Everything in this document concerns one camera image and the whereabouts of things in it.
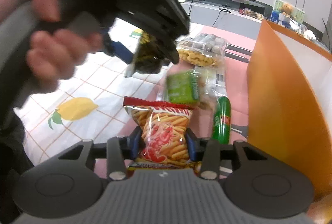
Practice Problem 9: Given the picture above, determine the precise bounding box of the grey tv cabinet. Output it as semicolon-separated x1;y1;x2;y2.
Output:
181;0;270;39

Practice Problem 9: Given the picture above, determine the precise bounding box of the black yellow snack packet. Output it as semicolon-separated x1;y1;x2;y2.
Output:
125;31;170;77

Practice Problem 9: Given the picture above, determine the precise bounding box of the snack pile on cabinet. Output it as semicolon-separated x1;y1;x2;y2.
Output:
239;8;264;21

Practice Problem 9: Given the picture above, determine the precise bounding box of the teddy bear toy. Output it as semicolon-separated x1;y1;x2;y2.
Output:
279;2;297;21

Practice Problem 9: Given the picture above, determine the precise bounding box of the black power cable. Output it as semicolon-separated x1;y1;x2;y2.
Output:
187;0;232;29

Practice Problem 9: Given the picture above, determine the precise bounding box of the pink table mat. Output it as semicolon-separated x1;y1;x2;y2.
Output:
93;24;260;180

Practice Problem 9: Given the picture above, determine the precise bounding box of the green label nut bag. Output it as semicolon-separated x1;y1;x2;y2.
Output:
158;67;217;111

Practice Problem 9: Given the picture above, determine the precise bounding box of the green sausage snack tube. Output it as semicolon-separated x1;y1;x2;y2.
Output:
212;95;231;144

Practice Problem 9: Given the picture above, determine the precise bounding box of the person left hand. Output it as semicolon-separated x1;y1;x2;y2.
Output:
1;0;103;93

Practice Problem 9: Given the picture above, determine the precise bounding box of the red shrimp stick snack bag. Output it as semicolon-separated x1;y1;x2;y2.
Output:
123;96;197;171

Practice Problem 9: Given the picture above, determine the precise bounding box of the orange cardboard box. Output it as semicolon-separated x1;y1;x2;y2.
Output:
246;18;332;201

